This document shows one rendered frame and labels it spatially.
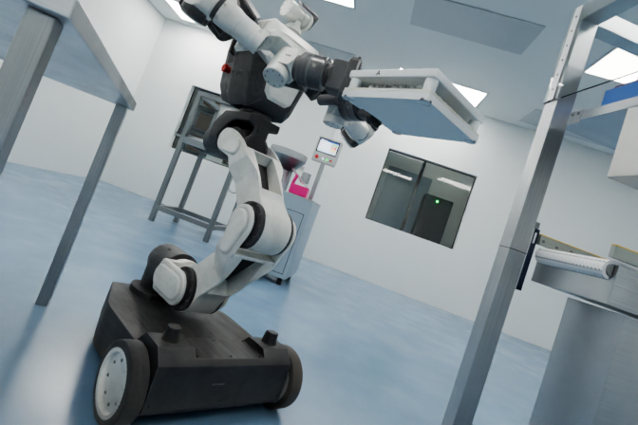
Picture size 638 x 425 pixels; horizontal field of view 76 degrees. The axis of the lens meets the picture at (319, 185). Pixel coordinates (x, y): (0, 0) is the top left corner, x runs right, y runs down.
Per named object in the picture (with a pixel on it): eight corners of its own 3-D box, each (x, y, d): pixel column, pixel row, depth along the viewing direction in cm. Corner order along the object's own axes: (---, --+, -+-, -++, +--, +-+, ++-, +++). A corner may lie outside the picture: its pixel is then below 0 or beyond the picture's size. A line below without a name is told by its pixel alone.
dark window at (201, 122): (170, 148, 662) (194, 85, 670) (170, 148, 664) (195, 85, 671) (243, 174, 644) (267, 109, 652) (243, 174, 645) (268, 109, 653)
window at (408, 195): (364, 218, 615) (388, 147, 623) (364, 218, 616) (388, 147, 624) (452, 250, 595) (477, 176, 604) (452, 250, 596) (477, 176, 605)
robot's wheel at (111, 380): (90, 367, 108) (126, 322, 102) (109, 367, 112) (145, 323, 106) (93, 447, 95) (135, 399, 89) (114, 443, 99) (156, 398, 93)
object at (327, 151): (296, 195, 380) (319, 134, 385) (298, 196, 390) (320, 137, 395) (319, 204, 377) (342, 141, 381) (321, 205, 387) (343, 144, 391)
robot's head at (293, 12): (274, 22, 144) (284, -1, 144) (295, 37, 151) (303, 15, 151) (286, 20, 139) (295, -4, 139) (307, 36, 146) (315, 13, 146)
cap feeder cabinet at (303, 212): (214, 260, 343) (245, 176, 349) (234, 256, 400) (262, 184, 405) (282, 287, 335) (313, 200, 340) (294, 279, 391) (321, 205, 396)
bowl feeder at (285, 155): (253, 179, 364) (268, 140, 367) (263, 184, 400) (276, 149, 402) (304, 197, 357) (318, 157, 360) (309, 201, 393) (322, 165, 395)
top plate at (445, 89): (483, 124, 98) (485, 117, 98) (435, 77, 81) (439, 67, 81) (401, 118, 116) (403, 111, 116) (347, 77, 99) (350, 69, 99)
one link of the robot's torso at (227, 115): (196, 148, 154) (213, 105, 155) (223, 159, 163) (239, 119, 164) (234, 159, 134) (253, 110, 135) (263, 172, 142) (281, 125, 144)
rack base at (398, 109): (477, 143, 98) (479, 135, 98) (427, 100, 81) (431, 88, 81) (395, 134, 115) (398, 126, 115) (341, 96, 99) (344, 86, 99)
